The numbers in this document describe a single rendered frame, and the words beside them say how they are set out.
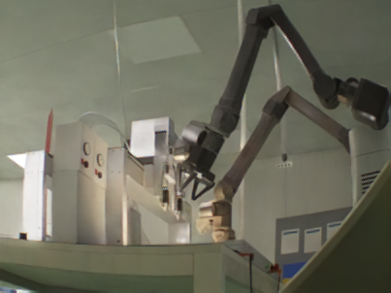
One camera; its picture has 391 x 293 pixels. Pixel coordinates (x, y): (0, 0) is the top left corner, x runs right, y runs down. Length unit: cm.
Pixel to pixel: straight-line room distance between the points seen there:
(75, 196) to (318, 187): 486
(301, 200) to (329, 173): 46
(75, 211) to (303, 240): 471
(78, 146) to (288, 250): 465
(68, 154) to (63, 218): 23
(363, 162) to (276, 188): 486
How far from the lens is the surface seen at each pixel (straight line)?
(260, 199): 657
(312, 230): 635
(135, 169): 221
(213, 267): 147
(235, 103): 181
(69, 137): 195
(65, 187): 189
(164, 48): 454
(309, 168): 658
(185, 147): 182
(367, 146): 176
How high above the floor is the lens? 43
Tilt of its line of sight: 23 degrees up
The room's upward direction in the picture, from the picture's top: straight up
